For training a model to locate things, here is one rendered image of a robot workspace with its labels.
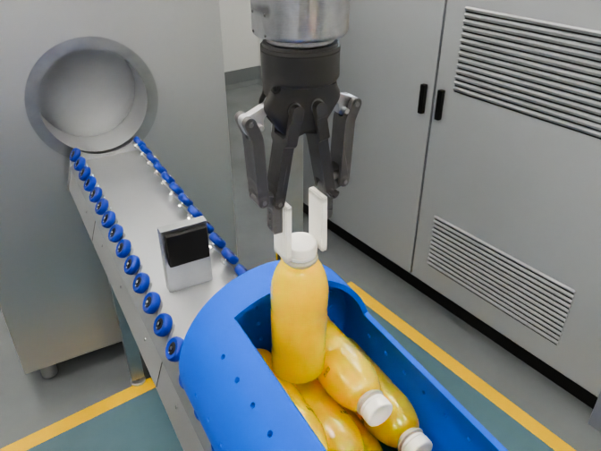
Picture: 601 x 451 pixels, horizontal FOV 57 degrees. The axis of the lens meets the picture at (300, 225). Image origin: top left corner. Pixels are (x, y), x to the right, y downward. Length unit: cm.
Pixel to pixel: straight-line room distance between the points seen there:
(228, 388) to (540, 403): 183
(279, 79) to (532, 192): 168
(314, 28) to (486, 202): 181
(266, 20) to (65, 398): 205
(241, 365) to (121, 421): 160
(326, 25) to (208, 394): 45
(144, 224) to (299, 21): 107
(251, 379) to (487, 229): 174
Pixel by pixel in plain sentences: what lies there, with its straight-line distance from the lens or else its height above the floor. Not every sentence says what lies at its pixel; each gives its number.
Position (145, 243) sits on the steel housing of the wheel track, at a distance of 141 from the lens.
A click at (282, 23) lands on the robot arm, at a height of 158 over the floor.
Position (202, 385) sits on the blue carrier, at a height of 114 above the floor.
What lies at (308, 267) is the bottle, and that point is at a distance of 63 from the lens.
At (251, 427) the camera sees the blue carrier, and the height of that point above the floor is 118.
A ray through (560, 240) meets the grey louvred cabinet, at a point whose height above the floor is 63.
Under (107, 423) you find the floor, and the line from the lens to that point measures 226.
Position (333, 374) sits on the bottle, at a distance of 75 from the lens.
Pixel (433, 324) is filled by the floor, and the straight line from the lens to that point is 259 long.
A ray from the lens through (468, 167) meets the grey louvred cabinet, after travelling 226.
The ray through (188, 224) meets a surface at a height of 108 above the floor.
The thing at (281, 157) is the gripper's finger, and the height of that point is 145.
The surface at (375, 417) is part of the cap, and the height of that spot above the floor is 111.
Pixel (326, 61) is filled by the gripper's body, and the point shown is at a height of 154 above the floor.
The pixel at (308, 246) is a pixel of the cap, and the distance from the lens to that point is 62.
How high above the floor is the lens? 168
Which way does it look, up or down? 32 degrees down
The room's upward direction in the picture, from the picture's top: straight up
